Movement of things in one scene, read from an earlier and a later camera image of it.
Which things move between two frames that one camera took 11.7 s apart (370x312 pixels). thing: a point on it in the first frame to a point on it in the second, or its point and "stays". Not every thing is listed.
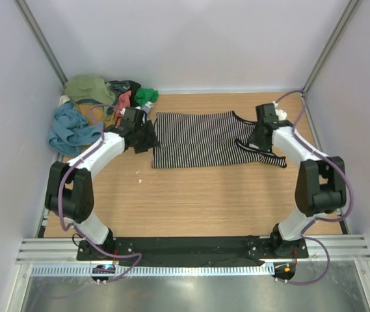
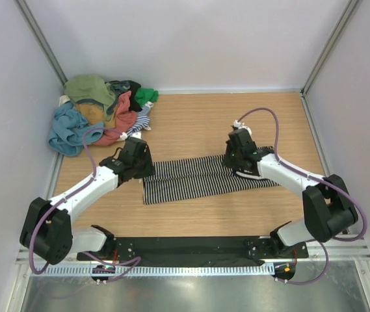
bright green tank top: [144, 95] stays
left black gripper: [151, 140] to [149, 169]
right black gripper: [265, 146] to [227, 160]
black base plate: [188, 250] stays
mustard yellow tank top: [95, 114] stays
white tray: [63, 99] stays
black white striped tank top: [207, 140] to [196, 178]
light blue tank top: [70, 132] stays
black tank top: [132, 86] stays
